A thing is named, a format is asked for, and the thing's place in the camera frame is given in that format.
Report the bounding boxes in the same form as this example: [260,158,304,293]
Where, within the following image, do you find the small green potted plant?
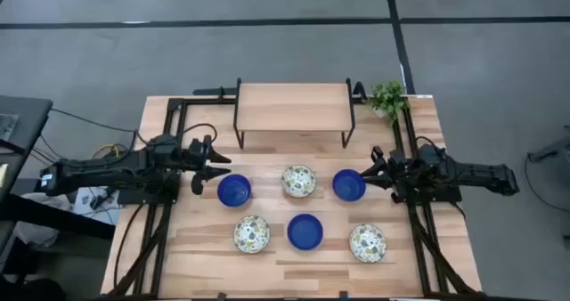
[368,80,411,123]

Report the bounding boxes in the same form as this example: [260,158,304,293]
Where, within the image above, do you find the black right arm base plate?
[403,188,463,205]

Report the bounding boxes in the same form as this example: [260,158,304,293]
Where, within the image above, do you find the grey tripod stand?
[527,125,570,164]

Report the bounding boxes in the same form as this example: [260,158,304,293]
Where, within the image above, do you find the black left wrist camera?
[191,174,208,196]

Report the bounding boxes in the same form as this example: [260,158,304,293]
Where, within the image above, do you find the white patterned mini bowl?
[348,223,387,264]
[281,164,318,199]
[232,215,272,255]

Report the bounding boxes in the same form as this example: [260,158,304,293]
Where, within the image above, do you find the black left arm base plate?
[118,171,182,206]

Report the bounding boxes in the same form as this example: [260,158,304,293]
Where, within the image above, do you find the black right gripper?
[359,151,409,204]

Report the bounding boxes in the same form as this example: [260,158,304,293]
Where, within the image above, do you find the long black floor cable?
[49,108,148,146]

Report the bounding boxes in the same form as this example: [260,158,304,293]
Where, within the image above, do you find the white printed paper sheet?
[73,187,121,225]

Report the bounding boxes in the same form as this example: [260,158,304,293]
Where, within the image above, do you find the white crumpled cloth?
[12,191,75,248]

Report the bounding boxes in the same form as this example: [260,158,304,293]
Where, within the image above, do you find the yellow cable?
[91,143,121,159]

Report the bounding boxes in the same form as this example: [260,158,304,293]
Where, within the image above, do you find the blue mini bowl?
[287,213,324,251]
[331,168,368,203]
[216,173,252,208]

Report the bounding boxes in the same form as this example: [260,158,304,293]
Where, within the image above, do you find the wooden shelf riser black legs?
[232,77,357,151]

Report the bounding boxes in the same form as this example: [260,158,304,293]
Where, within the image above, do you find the black desk crossbar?
[0,192,116,240]

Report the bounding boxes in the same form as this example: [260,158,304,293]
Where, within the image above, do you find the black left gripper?
[186,134,232,183]

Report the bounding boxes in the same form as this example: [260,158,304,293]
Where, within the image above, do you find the grey sheet on desk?
[0,112,20,142]

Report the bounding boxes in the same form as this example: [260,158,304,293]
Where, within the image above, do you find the black metal table frame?
[102,94,482,301]

